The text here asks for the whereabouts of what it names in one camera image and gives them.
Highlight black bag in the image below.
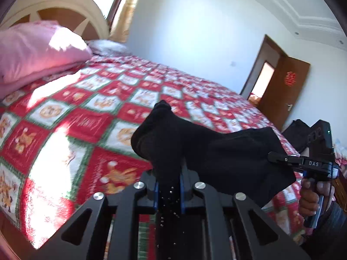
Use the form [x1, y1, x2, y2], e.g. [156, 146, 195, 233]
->
[282, 119, 312, 155]

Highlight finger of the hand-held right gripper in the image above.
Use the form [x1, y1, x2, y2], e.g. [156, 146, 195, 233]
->
[267, 152, 304, 169]

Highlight red door decoration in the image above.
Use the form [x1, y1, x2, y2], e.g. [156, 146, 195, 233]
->
[284, 71, 297, 86]

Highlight red checkered printed blanket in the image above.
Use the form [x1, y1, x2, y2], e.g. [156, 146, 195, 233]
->
[0, 54, 309, 260]

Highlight person's right forearm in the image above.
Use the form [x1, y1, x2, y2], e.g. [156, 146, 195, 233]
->
[310, 199, 347, 250]

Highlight brown window frame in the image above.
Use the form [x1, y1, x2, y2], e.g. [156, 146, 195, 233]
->
[106, 0, 134, 26]

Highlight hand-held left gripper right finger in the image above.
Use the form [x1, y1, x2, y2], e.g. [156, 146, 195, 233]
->
[179, 165, 312, 260]

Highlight black pants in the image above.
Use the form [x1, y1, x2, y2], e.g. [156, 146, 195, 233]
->
[131, 100, 296, 260]

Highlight dark brown door frame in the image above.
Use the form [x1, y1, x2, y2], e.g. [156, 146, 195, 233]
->
[240, 34, 288, 104]

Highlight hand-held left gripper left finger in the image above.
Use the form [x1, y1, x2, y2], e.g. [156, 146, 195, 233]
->
[30, 171, 159, 260]

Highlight pink pillow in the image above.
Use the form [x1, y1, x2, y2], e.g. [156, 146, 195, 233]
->
[0, 20, 93, 99]

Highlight person's right hand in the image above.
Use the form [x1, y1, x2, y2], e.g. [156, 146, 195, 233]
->
[299, 178, 337, 219]

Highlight brown wooden door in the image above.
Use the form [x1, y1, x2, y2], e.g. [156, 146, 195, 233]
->
[260, 56, 311, 133]

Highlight golden curtain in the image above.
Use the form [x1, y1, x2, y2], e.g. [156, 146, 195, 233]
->
[108, 0, 147, 44]

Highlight grey pillow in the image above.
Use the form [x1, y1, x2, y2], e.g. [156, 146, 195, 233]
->
[85, 39, 129, 56]

